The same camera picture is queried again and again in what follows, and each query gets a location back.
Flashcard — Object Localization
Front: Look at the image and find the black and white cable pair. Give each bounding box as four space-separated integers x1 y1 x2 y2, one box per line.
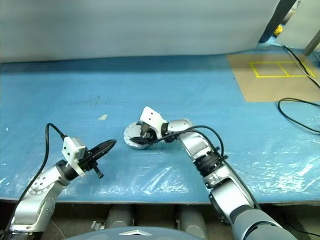
282 44 320 89

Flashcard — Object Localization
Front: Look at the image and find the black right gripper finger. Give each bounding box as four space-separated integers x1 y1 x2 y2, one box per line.
129 135 148 146

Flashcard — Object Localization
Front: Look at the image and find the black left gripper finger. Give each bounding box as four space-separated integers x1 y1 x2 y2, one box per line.
88 139 118 158
92 145 115 163

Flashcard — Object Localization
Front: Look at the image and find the brown cardboard sheet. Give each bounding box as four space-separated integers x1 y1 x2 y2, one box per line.
226 53 320 103

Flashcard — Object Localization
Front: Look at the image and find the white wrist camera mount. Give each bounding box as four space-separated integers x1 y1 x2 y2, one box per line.
61 135 87 176
138 106 168 139

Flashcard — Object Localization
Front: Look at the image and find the silver finned motor rotor cover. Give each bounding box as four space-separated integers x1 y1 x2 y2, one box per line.
123 119 155 148

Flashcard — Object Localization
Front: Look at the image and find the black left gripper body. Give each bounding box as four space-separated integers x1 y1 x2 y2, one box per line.
80 149 105 180

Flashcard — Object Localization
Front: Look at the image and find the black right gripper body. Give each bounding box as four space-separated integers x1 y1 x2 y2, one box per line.
139 121 161 144

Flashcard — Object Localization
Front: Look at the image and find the dark blue stand leg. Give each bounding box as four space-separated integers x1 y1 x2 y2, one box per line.
258 0 299 43

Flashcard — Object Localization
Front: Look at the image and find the grey metal post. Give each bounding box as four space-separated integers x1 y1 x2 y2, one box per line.
303 27 320 56

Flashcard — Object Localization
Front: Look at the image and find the blue foam table sheet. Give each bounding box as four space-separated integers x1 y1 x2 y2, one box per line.
0 41 320 205

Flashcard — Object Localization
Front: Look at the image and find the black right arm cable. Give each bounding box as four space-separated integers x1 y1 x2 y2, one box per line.
136 125 229 161

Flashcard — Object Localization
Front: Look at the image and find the grey robot torso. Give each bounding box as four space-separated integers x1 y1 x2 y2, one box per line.
63 226 191 240

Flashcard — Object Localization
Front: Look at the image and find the grey rounded cylinder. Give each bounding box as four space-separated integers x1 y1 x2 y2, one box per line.
178 206 209 236
106 206 135 230

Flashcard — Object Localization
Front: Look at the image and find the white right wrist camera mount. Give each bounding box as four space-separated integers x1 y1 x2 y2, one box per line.
138 106 168 139

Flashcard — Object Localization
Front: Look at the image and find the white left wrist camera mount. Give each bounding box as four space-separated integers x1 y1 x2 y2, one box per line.
61 135 87 176

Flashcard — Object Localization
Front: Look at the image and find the white backdrop board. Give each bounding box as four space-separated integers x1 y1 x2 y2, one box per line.
0 0 283 63

